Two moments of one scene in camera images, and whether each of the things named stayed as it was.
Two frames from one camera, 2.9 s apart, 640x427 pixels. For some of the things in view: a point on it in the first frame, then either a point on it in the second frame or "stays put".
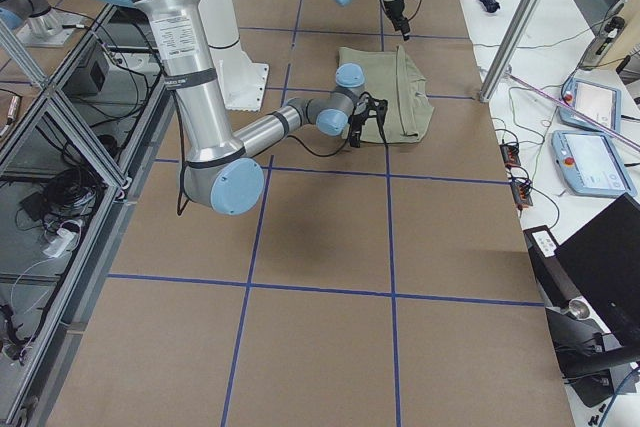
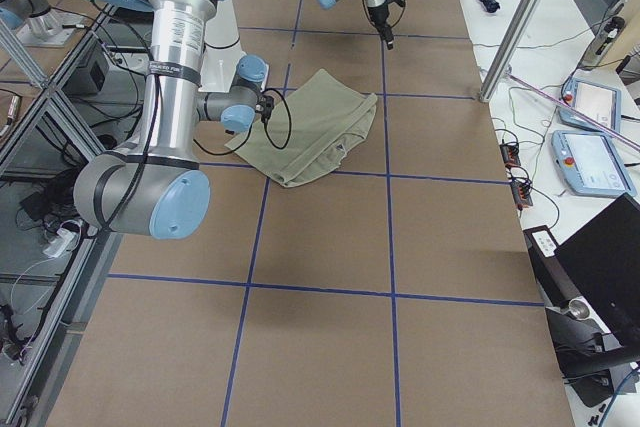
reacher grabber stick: [554, 97] stays put
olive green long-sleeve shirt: [393, 77] to [308, 130]
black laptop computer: [596, 268] stays put
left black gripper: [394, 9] to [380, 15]
